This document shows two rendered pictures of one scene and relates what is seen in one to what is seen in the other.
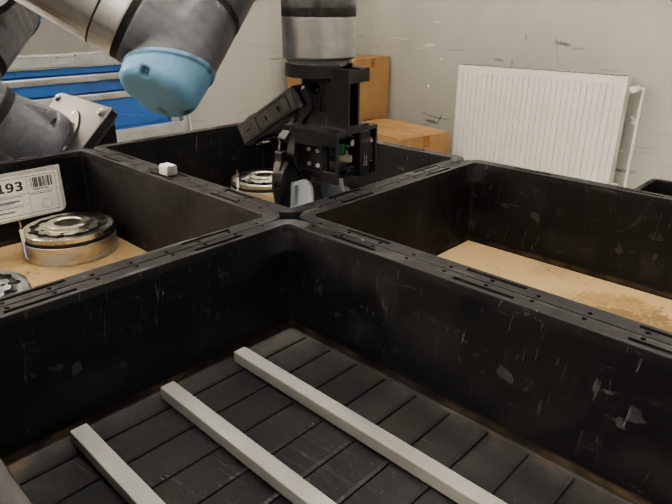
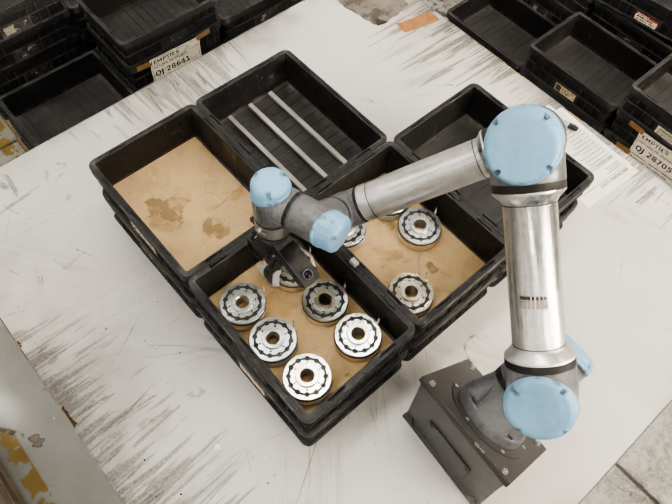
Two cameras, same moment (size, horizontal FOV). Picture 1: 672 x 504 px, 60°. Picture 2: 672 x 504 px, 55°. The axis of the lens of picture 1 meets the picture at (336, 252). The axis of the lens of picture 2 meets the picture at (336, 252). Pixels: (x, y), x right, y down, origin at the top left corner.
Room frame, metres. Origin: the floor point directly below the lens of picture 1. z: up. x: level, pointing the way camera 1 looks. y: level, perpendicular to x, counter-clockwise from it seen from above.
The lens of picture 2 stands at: (1.30, 0.16, 2.14)
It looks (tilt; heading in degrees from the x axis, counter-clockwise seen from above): 60 degrees down; 181
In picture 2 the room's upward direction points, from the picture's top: 4 degrees clockwise
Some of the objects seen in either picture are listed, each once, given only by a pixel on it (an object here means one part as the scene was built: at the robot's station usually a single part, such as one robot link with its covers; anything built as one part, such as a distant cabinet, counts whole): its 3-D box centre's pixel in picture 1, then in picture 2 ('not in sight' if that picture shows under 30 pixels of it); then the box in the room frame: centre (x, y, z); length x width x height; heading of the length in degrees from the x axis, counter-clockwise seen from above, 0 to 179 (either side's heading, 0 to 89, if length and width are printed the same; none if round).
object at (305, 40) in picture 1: (320, 41); (272, 221); (0.63, 0.02, 1.07); 0.08 x 0.08 x 0.05
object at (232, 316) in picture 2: not in sight; (242, 303); (0.71, -0.05, 0.86); 0.10 x 0.10 x 0.01
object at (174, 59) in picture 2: not in sight; (178, 63); (-0.43, -0.51, 0.41); 0.31 x 0.02 x 0.16; 136
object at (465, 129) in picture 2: not in sight; (486, 173); (0.30, 0.50, 0.87); 0.40 x 0.30 x 0.11; 46
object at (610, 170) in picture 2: not in sight; (571, 152); (0.08, 0.79, 0.70); 0.33 x 0.23 x 0.01; 46
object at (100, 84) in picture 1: (98, 135); not in sight; (2.48, 1.01, 0.60); 0.72 x 0.03 x 0.56; 136
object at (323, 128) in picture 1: (325, 122); (272, 239); (0.62, 0.01, 0.99); 0.09 x 0.08 x 0.12; 52
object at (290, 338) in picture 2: not in sight; (272, 339); (0.79, 0.03, 0.86); 0.10 x 0.10 x 0.01
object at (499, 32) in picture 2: not in sight; (499, 43); (-0.85, 0.73, 0.26); 0.40 x 0.30 x 0.23; 46
